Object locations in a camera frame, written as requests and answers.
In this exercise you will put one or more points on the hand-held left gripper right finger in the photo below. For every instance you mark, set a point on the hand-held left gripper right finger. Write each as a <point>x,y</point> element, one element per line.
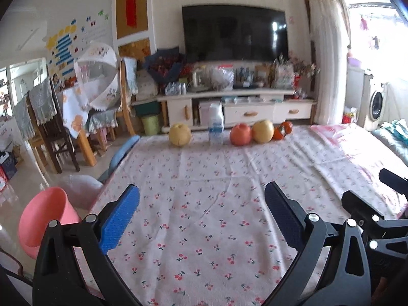
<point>283,216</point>

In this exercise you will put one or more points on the dark blue flower bouquet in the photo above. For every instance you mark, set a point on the dark blue flower bouquet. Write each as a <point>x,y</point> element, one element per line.
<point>162,65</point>

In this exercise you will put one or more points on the white washing machine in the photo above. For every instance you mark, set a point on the white washing machine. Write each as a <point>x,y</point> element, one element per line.
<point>376,102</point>

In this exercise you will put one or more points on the green storage box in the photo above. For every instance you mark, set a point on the green storage box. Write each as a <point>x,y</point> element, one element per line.
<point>146,108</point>

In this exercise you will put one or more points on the orange print tablecloth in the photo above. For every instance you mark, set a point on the orange print tablecloth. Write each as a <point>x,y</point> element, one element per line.
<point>73,108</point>

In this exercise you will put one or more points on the blue yellow wall stickers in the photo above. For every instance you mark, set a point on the blue yellow wall stickers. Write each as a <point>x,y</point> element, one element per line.
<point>63,47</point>

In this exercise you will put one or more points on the dark blue paper bag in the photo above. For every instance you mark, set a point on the dark blue paper bag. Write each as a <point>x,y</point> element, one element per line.
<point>8,165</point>

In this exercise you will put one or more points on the standing air conditioner lace cover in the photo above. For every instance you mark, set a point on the standing air conditioner lace cover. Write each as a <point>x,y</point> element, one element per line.
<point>328,57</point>

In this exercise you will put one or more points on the dark wooden chair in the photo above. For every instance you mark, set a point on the dark wooden chair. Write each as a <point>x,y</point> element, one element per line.
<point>54,124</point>

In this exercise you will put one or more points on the pink storage case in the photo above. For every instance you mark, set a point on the pink storage case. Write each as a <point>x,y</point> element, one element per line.
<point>205,113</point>

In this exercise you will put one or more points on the white bottle blue label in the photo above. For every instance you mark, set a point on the white bottle blue label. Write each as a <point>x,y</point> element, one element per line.
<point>215,127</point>

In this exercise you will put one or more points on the light wooden chair blue cover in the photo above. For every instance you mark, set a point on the light wooden chair blue cover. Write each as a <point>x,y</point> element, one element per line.
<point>126,102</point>

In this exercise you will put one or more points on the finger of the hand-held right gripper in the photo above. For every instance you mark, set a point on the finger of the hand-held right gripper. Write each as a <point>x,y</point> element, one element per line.
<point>360,204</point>
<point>393,180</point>

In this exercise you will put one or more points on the pink plastic bucket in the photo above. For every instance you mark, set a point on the pink plastic bucket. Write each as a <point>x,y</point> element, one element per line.
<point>44,210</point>

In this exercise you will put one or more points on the light wooden chair grey cover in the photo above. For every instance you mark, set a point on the light wooden chair grey cover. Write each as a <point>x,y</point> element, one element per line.
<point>27,127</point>

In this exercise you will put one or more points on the green waste bin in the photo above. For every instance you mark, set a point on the green waste bin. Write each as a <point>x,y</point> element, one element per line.
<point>150,125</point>

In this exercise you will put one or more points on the yellow pear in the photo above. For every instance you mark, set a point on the yellow pear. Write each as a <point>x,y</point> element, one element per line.
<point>180,134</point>
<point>263,131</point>

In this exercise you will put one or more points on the black flat television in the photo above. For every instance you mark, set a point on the black flat television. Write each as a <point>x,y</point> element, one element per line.
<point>234,33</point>

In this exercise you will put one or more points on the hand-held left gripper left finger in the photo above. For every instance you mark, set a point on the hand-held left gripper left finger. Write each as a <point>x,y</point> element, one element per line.
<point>119,220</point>

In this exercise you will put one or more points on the teal cloth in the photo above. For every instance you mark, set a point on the teal cloth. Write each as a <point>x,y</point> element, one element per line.
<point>397,129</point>

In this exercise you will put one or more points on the wooden dining table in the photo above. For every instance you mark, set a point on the wooden dining table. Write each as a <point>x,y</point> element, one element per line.
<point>86,149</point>

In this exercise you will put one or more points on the white television cabinet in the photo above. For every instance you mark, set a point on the white television cabinet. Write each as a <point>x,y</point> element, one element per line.
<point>178,111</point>

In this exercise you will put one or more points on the cherry print tablecloth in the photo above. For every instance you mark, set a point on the cherry print tablecloth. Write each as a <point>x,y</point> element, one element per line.
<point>207,197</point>

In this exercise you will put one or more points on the white mesh food cover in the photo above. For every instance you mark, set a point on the white mesh food cover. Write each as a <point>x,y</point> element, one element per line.
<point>97,67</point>

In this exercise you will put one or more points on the glass electric kettle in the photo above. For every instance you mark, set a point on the glass electric kettle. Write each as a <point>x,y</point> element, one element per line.
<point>198,79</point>

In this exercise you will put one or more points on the clear plastic bag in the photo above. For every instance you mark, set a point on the clear plastic bag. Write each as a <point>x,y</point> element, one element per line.
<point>222,78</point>

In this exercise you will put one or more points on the grey padded stool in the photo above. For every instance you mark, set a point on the grey padded stool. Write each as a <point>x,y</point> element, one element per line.
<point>81,189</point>

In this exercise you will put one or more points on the red apple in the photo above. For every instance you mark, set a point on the red apple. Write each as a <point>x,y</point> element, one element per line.
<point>240,134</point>

